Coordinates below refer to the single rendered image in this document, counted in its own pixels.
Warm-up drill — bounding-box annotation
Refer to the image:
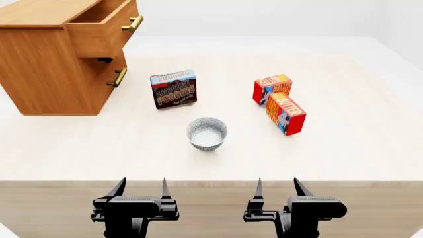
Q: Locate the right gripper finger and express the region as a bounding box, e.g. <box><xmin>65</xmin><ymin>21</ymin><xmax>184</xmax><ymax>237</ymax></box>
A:
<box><xmin>252</xmin><ymin>177</ymin><xmax>265</xmax><ymax>201</ymax></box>
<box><xmin>293</xmin><ymin>177</ymin><xmax>314</xmax><ymax>198</ymax></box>

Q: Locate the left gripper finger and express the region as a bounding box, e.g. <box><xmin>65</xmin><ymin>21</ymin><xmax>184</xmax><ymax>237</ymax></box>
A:
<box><xmin>161</xmin><ymin>177</ymin><xmax>173</xmax><ymax>200</ymax></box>
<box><xmin>106</xmin><ymin>177</ymin><xmax>128</xmax><ymax>199</ymax></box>

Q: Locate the speckled black white bowl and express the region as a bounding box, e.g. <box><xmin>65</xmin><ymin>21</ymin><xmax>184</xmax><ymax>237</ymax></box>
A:
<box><xmin>186</xmin><ymin>117</ymin><xmax>229</xmax><ymax>153</ymax></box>

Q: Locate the closed wooden drawer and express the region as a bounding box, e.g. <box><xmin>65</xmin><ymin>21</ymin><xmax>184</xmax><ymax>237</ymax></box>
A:
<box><xmin>80</xmin><ymin>50</ymin><xmax>128</xmax><ymax>105</ymax></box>

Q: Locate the wooden cabinet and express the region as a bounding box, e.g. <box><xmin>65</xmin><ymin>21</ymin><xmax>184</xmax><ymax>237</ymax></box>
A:
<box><xmin>0</xmin><ymin>0</ymin><xmax>139</xmax><ymax>116</ymax></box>

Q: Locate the open wooden drawer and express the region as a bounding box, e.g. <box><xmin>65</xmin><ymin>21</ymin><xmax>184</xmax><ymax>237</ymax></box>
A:
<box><xmin>65</xmin><ymin>0</ymin><xmax>140</xmax><ymax>60</ymax></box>

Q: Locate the red butter box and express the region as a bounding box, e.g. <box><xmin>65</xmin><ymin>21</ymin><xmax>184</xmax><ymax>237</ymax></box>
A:
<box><xmin>252</xmin><ymin>73</ymin><xmax>293</xmax><ymax>106</ymax></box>
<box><xmin>265</xmin><ymin>91</ymin><xmax>307</xmax><ymax>137</ymax></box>

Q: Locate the chocolate pudding box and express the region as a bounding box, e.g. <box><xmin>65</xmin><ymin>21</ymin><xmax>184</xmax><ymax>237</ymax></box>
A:
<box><xmin>149</xmin><ymin>69</ymin><xmax>198</xmax><ymax>110</ymax></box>

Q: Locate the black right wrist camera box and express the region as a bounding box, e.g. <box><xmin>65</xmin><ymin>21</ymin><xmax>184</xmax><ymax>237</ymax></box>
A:
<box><xmin>286</xmin><ymin>196</ymin><xmax>348</xmax><ymax>220</ymax></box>

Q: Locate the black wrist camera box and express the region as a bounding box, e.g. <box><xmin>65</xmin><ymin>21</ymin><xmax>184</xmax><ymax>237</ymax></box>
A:
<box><xmin>286</xmin><ymin>196</ymin><xmax>348</xmax><ymax>220</ymax></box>
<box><xmin>108</xmin><ymin>196</ymin><xmax>162</xmax><ymax>220</ymax></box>

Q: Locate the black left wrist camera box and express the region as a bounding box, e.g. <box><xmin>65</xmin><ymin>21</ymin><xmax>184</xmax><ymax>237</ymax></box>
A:
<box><xmin>108</xmin><ymin>196</ymin><xmax>162</xmax><ymax>220</ymax></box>

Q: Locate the brass drawer handle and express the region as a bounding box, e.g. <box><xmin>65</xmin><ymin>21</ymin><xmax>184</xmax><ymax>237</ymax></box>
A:
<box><xmin>106</xmin><ymin>67</ymin><xmax>128</xmax><ymax>89</ymax></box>
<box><xmin>120</xmin><ymin>15</ymin><xmax>145</xmax><ymax>34</ymax></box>

